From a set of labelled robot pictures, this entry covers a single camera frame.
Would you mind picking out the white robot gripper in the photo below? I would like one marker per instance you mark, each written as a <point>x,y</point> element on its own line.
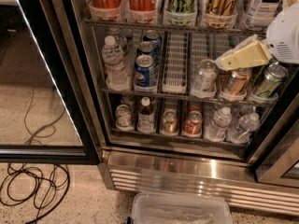
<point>284,36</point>

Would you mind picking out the empty white shelf tray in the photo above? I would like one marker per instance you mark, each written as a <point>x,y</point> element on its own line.
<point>175,63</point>

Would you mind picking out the water bottle bottom right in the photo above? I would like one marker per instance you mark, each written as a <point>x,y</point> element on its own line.
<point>240,131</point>

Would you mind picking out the water bottle bottom shelf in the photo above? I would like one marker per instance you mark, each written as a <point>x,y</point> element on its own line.
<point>216,128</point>

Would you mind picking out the water bottle shelf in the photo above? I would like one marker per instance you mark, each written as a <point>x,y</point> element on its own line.
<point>112,53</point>
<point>120,38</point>
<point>216,128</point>

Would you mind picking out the gold can bottom shelf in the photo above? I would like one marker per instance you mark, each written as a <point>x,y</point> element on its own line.
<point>169,124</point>

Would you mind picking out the stainless steel fridge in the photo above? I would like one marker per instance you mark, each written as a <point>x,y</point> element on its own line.
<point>261,174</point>

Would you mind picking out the rear water bottle middle shelf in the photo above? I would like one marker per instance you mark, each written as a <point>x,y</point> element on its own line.
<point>120,38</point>

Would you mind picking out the brown tea bottle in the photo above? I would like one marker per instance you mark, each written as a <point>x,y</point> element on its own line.
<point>145,123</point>

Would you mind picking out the front water bottle middle shelf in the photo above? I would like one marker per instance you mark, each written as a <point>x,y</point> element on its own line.
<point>112,53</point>

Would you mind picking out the open glass fridge door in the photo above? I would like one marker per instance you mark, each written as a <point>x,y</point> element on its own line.
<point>49,111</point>

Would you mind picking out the middle green can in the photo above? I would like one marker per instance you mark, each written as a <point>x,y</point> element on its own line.
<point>258,71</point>

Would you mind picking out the front green can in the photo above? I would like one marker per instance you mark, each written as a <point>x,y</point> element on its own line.
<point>266,82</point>

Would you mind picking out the front copper can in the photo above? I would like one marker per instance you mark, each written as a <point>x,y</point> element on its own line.
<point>235,83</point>

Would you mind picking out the copper can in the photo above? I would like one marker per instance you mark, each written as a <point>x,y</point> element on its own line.
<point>223,75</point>
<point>235,83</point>

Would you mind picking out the rear copper can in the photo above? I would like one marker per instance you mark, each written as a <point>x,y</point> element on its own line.
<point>223,75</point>

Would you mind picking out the silver white can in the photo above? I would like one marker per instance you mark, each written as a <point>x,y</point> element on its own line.
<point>204,79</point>

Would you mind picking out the rear Pepsi can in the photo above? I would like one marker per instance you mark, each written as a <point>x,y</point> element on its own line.
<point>154,37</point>

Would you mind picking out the pepsi can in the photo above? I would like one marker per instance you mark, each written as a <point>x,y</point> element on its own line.
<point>146,48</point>
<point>154,37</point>
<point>145,74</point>

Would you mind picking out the front red can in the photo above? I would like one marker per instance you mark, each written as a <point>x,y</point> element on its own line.
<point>192,125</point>

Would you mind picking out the middle Pepsi can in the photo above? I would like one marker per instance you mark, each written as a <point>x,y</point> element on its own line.
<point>146,48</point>

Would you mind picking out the front Pepsi can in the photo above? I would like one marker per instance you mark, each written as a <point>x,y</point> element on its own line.
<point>145,74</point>

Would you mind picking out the silver can bottom left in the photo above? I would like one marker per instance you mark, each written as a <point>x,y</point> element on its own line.
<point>124,118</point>

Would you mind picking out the clear plastic bin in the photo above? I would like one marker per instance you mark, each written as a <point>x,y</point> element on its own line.
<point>160,208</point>

